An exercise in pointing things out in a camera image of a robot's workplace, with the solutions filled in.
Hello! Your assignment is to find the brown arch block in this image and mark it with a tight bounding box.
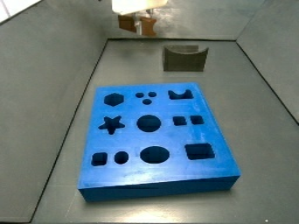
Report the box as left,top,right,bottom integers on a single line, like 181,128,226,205
118,15,157,37

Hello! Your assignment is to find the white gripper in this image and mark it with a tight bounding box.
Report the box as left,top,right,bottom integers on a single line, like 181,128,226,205
111,0,169,33

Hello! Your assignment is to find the blue foam shape-sorter block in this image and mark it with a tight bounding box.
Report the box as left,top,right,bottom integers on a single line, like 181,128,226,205
78,83,241,202

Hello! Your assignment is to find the dark grey curved fixture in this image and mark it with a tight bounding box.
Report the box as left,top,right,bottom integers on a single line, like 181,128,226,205
163,45,210,72

